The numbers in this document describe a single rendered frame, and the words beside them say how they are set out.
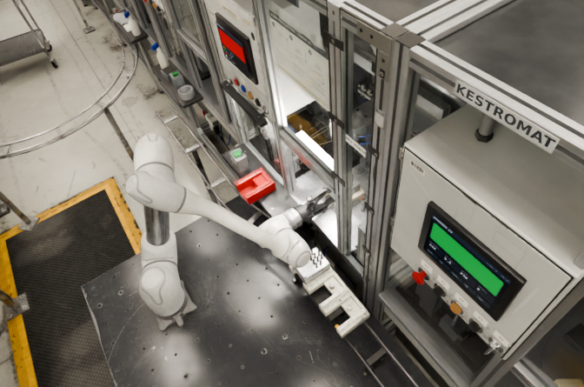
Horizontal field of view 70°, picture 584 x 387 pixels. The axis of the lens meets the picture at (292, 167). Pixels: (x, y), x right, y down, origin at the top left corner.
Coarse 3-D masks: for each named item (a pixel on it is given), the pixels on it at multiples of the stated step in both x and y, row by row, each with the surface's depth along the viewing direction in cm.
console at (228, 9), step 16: (208, 0) 162; (224, 0) 147; (240, 0) 145; (224, 16) 155; (240, 16) 142; (240, 32) 148; (256, 32) 138; (256, 48) 144; (224, 64) 185; (256, 64) 151; (240, 80) 177; (256, 80) 158; (256, 96) 169; (272, 112) 165
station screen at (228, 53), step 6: (216, 24) 160; (222, 30) 158; (228, 36) 155; (240, 42) 148; (222, 48) 168; (228, 48) 162; (228, 54) 166; (234, 54) 160; (234, 60) 163; (240, 60) 157; (240, 66) 161; (246, 66) 155; (246, 72) 158
